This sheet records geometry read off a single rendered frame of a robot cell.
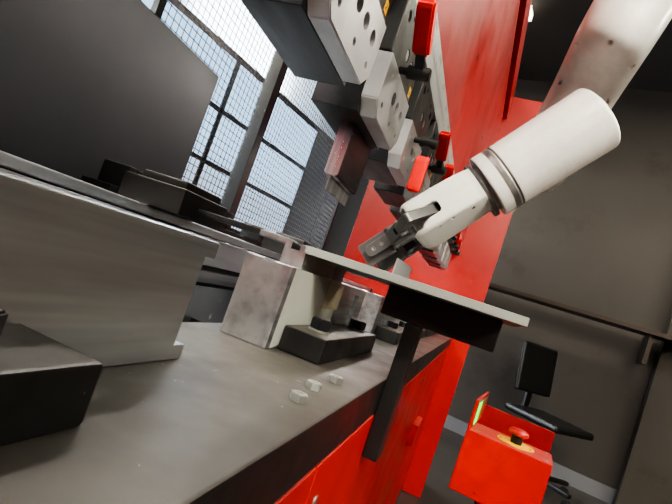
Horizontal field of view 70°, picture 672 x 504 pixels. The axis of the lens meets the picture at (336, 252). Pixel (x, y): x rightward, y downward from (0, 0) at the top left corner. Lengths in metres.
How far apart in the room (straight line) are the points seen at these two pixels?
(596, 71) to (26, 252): 0.64
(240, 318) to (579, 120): 0.45
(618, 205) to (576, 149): 4.26
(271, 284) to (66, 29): 0.58
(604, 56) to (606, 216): 4.19
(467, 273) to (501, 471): 1.86
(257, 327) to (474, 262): 2.33
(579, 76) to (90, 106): 0.78
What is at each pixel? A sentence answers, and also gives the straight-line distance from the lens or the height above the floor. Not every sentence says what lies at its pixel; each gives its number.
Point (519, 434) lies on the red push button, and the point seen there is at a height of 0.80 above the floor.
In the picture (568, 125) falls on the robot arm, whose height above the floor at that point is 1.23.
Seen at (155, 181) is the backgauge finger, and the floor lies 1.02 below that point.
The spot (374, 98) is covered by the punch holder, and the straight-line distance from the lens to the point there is 0.61.
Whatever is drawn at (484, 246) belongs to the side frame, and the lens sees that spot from 2.82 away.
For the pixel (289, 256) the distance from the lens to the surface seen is 0.60.
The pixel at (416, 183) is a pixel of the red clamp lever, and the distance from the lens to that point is 0.82.
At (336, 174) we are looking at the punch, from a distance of 0.64.
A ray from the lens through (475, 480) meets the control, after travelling 1.05.
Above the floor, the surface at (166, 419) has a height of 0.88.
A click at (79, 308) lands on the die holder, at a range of 0.30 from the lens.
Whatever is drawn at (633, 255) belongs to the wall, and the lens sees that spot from 4.78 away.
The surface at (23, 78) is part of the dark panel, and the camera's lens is 0.91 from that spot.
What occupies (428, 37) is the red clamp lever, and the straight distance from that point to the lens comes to 0.64.
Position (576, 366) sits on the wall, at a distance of 4.67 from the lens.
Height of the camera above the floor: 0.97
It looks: 3 degrees up
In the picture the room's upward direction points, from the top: 19 degrees clockwise
